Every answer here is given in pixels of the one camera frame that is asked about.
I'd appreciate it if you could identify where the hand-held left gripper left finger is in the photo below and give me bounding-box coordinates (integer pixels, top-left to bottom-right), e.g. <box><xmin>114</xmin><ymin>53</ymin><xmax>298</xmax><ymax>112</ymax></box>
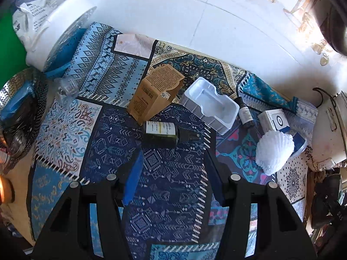
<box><xmin>32</xmin><ymin>149</ymin><xmax>145</xmax><ymax>260</ymax></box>

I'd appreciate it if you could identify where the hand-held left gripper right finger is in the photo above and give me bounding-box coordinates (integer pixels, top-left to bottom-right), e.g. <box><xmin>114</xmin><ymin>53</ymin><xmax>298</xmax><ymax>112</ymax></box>
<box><xmin>202</xmin><ymin>138</ymin><xmax>318</xmax><ymax>260</ymax></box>

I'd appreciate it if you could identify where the dark green glass bottle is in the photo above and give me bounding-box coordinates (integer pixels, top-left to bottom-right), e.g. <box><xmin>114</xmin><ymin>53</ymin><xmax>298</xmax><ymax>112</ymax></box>
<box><xmin>143</xmin><ymin>120</ymin><xmax>202</xmax><ymax>149</ymax></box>

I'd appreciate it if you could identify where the white foam fruit net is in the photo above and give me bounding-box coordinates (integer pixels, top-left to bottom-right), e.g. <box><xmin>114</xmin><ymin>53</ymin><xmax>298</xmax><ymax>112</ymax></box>
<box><xmin>255</xmin><ymin>130</ymin><xmax>295</xmax><ymax>174</ymax></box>

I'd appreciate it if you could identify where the white plastic tray insert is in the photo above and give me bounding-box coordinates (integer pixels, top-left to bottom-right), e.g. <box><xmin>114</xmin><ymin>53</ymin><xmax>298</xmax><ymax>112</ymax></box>
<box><xmin>179</xmin><ymin>76</ymin><xmax>240</xmax><ymax>136</ymax></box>

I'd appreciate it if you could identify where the small white box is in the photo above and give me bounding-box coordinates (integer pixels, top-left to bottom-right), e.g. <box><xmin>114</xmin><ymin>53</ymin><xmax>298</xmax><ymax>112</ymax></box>
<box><xmin>257</xmin><ymin>109</ymin><xmax>292</xmax><ymax>133</ymax></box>

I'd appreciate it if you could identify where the clear plastic packaging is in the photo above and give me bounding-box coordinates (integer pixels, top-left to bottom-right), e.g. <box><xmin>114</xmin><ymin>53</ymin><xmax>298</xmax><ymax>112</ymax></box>
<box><xmin>287</xmin><ymin>131</ymin><xmax>308</xmax><ymax>160</ymax></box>

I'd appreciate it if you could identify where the brown cardboard box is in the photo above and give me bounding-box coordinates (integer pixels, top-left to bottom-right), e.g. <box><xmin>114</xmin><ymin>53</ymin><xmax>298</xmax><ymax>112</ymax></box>
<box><xmin>127</xmin><ymin>64</ymin><xmax>185</xmax><ymax>126</ymax></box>

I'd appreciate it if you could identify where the blue patchwork patterned tablecloth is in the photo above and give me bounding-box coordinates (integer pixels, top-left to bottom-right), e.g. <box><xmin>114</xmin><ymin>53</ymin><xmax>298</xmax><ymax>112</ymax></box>
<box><xmin>27</xmin><ymin>22</ymin><xmax>319</xmax><ymax>260</ymax></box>

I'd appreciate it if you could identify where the small dark dropper bottle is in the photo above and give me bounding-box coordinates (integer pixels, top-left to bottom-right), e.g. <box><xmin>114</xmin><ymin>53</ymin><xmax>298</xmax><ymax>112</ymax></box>
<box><xmin>234</xmin><ymin>96</ymin><xmax>257</xmax><ymax>128</ymax></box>

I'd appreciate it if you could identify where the clear glass jar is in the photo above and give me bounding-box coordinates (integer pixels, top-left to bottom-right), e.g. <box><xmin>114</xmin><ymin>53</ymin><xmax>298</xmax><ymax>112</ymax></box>
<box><xmin>54</xmin><ymin>76</ymin><xmax>80</xmax><ymax>101</ymax></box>

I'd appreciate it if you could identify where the black object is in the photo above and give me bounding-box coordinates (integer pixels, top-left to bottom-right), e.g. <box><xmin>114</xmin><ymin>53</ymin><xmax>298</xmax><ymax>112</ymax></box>
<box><xmin>310</xmin><ymin>173</ymin><xmax>347</xmax><ymax>231</ymax></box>

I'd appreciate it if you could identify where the steel steamer basket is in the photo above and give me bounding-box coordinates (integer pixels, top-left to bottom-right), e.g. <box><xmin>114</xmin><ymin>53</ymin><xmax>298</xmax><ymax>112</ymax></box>
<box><xmin>0</xmin><ymin>68</ymin><xmax>49</xmax><ymax>174</ymax></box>

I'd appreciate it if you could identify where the white enamel pot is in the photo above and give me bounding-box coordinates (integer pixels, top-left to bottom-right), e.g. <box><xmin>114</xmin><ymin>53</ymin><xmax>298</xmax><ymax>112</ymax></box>
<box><xmin>312</xmin><ymin>87</ymin><xmax>347</xmax><ymax>172</ymax></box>

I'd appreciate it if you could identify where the steel sink strainer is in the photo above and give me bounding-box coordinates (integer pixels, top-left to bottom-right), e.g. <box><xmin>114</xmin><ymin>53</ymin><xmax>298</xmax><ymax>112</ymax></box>
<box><xmin>8</xmin><ymin>130</ymin><xmax>28</xmax><ymax>155</ymax></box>

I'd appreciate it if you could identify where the lit candle in glass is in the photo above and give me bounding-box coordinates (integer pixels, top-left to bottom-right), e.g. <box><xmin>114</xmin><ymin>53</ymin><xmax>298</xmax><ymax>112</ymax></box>
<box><xmin>0</xmin><ymin>177</ymin><xmax>15</xmax><ymax>203</ymax></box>

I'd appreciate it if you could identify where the black bag roll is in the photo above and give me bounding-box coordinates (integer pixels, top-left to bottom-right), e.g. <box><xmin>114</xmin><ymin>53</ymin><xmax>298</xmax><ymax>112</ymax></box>
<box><xmin>4</xmin><ymin>97</ymin><xmax>34</xmax><ymax>141</ymax></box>

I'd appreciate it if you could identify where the blue bag roll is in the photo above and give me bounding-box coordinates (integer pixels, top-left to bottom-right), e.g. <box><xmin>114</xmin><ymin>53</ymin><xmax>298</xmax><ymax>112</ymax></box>
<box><xmin>0</xmin><ymin>83</ymin><xmax>34</xmax><ymax>121</ymax></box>

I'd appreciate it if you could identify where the blue plastic bag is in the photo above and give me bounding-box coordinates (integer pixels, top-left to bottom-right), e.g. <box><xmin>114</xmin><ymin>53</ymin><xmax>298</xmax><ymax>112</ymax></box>
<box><xmin>45</xmin><ymin>27</ymin><xmax>88</xmax><ymax>78</ymax></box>

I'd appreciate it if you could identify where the green box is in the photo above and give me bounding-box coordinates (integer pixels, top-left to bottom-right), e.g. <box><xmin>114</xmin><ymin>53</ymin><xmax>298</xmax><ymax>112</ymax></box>
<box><xmin>0</xmin><ymin>11</ymin><xmax>28</xmax><ymax>87</ymax></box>

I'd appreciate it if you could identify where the hanging dark pan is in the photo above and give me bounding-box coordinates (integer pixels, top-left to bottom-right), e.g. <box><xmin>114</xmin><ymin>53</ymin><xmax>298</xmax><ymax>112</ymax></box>
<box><xmin>309</xmin><ymin>0</ymin><xmax>347</xmax><ymax>57</ymax></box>

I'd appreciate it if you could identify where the white printed bag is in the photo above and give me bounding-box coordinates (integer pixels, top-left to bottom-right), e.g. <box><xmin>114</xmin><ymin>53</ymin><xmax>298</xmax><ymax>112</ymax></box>
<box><xmin>12</xmin><ymin>1</ymin><xmax>57</xmax><ymax>46</ymax></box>

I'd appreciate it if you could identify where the row of gold wall hooks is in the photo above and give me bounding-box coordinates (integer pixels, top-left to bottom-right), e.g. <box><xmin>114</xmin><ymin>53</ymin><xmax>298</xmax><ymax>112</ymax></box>
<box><xmin>283</xmin><ymin>0</ymin><xmax>337</xmax><ymax>66</ymax></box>

